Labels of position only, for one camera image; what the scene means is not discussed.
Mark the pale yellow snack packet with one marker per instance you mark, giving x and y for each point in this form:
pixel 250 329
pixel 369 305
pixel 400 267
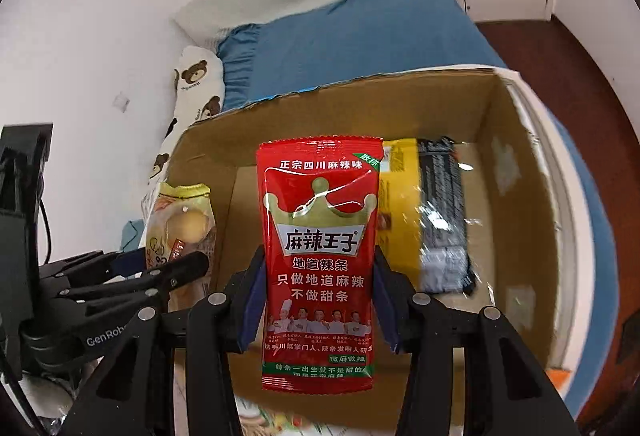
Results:
pixel 185 221

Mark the bear print pillow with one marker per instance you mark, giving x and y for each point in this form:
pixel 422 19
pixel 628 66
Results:
pixel 200 71

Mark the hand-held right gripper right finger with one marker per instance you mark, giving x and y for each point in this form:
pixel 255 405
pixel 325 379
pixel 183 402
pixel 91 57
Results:
pixel 387 311

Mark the red crown print snack packet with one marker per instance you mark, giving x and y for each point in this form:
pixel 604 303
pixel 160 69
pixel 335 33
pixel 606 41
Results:
pixel 320 216

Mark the yellow and black snack packet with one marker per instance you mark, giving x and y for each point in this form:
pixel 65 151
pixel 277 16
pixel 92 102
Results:
pixel 430 216

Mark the orange packet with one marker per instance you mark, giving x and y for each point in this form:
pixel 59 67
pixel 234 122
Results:
pixel 557 373

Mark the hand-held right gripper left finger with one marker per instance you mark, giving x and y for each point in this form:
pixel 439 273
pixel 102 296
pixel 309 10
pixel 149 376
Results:
pixel 251 306

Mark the cardboard box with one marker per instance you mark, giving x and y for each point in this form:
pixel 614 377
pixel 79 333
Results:
pixel 350 116

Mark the blue bed sheet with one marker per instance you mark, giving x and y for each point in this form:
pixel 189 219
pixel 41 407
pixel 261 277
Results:
pixel 375 31

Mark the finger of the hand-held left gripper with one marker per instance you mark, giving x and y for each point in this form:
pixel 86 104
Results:
pixel 175 272
pixel 131 261

